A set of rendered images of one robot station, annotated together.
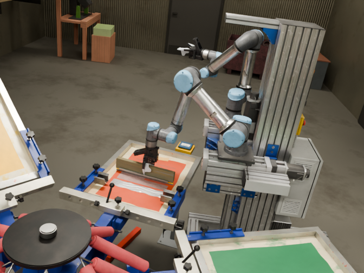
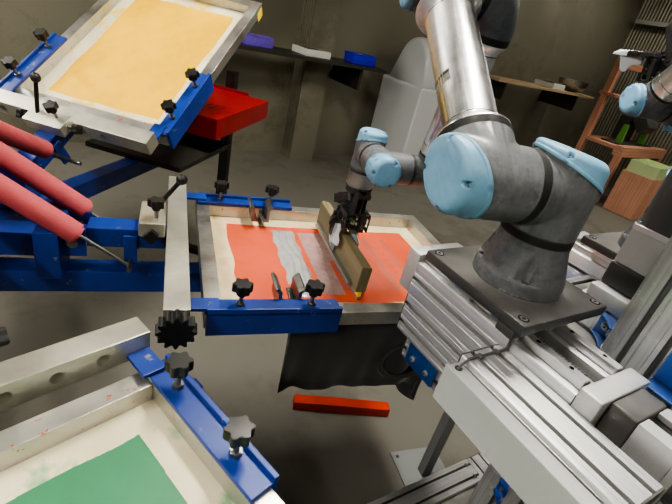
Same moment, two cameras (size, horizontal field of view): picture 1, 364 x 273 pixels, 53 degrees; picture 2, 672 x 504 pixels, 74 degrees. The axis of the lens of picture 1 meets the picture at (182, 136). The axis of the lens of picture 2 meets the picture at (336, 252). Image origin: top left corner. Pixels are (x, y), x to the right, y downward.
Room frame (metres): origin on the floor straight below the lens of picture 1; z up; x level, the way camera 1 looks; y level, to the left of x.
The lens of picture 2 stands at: (1.36, -0.72, 1.59)
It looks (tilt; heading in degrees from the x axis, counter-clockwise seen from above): 28 degrees down; 53
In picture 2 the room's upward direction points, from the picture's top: 14 degrees clockwise
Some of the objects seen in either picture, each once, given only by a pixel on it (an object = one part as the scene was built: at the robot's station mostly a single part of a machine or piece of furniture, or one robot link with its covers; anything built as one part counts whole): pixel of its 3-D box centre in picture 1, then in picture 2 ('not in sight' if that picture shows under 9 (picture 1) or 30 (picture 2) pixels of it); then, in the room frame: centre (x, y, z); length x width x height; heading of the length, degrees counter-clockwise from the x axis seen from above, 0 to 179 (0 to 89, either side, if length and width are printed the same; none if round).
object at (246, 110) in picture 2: not in sight; (201, 106); (2.00, 1.48, 1.06); 0.61 x 0.46 x 0.12; 47
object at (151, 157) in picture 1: (150, 154); (354, 207); (2.06, 0.18, 1.14); 0.09 x 0.08 x 0.12; 77
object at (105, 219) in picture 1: (106, 220); (128, 232); (1.51, 0.33, 1.02); 0.17 x 0.06 x 0.05; 167
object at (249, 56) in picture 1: (247, 67); not in sight; (2.65, -0.41, 1.63); 0.15 x 0.12 x 0.55; 154
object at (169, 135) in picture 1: (168, 135); (386, 167); (2.05, 0.08, 1.29); 0.11 x 0.11 x 0.08; 72
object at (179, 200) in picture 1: (174, 206); (274, 314); (1.76, -0.01, 0.97); 0.30 x 0.05 x 0.07; 167
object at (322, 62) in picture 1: (305, 66); not in sight; (8.68, -2.69, 0.33); 1.23 x 0.64 x 0.66; 179
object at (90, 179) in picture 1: (90, 182); (244, 208); (1.89, 0.53, 0.97); 0.30 x 0.05 x 0.07; 167
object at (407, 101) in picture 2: not in sight; (415, 109); (5.12, 3.48, 0.78); 0.78 x 0.66 x 1.55; 89
